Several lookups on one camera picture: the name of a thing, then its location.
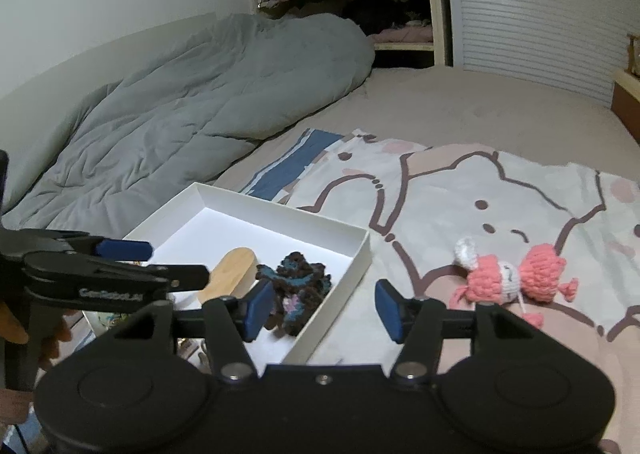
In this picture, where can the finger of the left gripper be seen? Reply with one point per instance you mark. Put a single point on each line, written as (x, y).
(124, 250)

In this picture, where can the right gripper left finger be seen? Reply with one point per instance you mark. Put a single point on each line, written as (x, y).
(231, 323)

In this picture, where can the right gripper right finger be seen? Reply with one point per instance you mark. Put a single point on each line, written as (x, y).
(414, 324)

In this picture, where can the oval wooden block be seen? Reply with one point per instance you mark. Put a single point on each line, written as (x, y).
(232, 276)

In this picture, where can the dark crochet flower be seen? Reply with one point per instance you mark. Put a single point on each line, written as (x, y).
(299, 287)

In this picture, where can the pink crochet doll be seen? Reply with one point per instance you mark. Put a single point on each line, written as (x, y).
(510, 281)

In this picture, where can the floral blue fabric pouch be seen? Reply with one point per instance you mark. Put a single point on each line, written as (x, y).
(101, 322)

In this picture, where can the person left hand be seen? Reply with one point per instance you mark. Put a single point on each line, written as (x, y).
(24, 349)

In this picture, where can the grey-green duvet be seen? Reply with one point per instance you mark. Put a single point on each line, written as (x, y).
(185, 117)

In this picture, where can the cartoon cat patterned cloth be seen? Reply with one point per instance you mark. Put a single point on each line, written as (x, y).
(446, 222)

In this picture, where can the wooden headboard ledge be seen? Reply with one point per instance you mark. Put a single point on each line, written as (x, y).
(626, 101)

